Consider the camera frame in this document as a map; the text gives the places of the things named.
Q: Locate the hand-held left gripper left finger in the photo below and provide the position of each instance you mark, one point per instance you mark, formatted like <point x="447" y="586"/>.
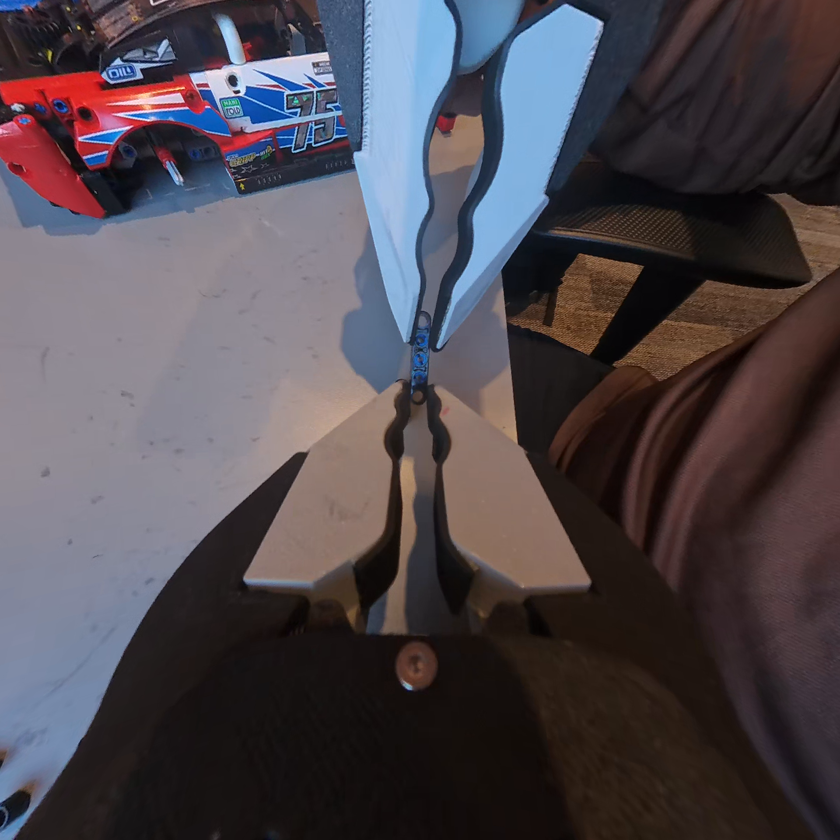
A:
<point x="321" y="512"/>

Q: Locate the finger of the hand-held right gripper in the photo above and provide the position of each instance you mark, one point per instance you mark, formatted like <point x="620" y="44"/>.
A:
<point x="531" y="131"/>
<point x="400" y="131"/>

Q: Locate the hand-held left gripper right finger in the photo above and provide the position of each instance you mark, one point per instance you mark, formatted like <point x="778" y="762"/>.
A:
<point x="505" y="518"/>

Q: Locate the long black brick beam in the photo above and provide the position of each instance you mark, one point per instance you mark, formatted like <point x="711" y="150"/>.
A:
<point x="420" y="367"/>

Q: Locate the white desk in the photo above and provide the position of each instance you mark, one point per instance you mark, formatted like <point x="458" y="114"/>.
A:
<point x="164" y="361"/>

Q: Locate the black mesh office chair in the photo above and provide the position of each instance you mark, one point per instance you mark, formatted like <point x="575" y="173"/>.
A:
<point x="656" y="223"/>

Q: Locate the person's brown sweater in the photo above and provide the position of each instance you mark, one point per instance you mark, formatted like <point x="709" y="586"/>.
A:
<point x="722" y="525"/>

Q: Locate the red white blue toy car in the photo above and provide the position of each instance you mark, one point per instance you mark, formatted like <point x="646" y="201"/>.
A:
<point x="164" y="105"/>

